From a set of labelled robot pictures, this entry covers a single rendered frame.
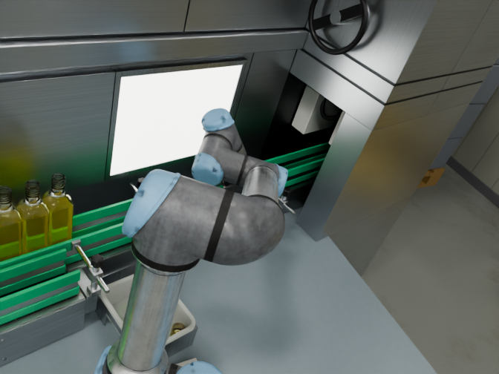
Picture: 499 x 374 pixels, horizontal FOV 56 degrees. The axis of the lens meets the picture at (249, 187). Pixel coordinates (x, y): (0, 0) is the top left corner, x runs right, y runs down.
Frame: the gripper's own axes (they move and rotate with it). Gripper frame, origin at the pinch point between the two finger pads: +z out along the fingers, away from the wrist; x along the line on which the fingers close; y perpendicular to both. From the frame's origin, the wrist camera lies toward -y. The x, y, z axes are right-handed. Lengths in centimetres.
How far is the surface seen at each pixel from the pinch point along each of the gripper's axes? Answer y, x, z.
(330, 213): -17.4, -16.1, 27.3
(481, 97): -125, -185, 131
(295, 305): -2.3, 16.2, 29.8
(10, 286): 53, 34, -26
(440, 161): -96, -179, 181
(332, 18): -31, -40, -31
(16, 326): 50, 42, -23
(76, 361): 46, 43, -5
